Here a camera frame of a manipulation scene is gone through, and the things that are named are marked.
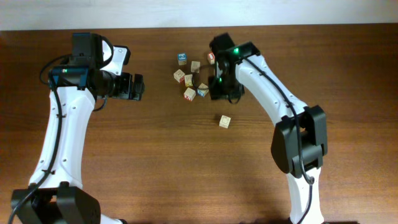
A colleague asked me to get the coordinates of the wooden block blue side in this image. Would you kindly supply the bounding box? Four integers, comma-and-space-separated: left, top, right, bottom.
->
197, 83, 209, 97

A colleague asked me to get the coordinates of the wooden block circle top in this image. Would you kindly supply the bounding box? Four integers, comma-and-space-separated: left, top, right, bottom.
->
219, 115, 231, 129

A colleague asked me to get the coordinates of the wooden block red bottom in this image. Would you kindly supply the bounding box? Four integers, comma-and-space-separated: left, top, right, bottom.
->
183, 87, 197, 101

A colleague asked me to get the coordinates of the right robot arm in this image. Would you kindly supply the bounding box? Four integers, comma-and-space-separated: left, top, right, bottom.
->
208, 33, 328, 223

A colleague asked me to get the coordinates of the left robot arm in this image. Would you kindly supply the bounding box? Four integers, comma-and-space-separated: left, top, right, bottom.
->
9, 32, 145, 223

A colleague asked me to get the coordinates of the red I wooden block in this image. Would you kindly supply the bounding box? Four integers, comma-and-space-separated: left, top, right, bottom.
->
207, 52, 215, 65

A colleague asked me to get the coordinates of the plain wooden block top middle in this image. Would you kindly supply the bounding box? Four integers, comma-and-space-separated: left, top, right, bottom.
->
191, 61, 201, 73

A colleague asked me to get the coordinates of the yellow wooden block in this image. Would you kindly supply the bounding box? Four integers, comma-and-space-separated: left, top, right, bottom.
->
184, 74, 193, 87

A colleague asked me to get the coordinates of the wooden block butterfly left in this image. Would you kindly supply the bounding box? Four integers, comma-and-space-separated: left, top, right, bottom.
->
174, 69, 185, 83

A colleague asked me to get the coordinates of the blue top wooden block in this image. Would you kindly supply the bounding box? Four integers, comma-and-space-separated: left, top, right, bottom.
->
177, 53, 187, 65

